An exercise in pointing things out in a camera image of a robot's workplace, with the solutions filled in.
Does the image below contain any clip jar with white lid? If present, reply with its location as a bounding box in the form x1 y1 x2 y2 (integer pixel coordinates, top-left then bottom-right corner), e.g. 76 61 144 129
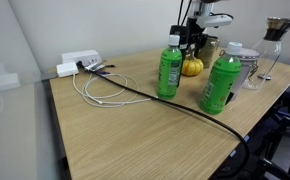
219 47 261 103

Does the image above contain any white power strip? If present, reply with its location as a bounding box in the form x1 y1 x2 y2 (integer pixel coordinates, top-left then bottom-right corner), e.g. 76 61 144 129
60 49 103 68

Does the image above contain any green drink bottle white cap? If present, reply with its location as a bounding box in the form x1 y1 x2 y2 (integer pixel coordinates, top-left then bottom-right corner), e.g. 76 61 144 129
156 34 183 100
198 41 243 116

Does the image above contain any white power adapter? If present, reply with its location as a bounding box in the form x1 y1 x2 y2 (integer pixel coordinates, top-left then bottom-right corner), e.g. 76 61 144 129
56 61 80 78

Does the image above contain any thin white cable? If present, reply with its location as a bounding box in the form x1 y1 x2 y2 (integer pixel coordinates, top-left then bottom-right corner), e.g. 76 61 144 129
72 73 153 108

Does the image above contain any glass carafe with steel funnel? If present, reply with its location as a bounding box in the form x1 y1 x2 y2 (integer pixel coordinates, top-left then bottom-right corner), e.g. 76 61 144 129
243 17 290 91

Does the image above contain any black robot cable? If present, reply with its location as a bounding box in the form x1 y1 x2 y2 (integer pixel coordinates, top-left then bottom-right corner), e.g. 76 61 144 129
177 0 191 27

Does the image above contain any small grey plug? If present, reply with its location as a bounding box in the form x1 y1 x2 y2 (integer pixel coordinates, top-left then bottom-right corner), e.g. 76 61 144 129
84 62 103 72

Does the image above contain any glossy white divider panel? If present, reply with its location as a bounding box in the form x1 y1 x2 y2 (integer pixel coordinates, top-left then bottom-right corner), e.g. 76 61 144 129
0 0 69 180

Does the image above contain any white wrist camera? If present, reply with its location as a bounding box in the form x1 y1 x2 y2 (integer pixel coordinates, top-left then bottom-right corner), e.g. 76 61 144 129
195 13 234 29

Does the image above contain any black office chair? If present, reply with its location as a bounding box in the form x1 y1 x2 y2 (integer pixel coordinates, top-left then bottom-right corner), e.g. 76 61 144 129
256 109 290 180

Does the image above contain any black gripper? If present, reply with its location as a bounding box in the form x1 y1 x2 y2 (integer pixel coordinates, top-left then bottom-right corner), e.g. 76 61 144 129
184 16 209 60

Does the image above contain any yellow orange striped pumpkin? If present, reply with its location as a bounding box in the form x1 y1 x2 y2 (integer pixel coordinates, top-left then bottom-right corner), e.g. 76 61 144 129
180 54 205 77

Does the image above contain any thick black cable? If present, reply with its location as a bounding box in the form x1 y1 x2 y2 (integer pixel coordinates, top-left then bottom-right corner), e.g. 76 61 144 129
76 60 251 180

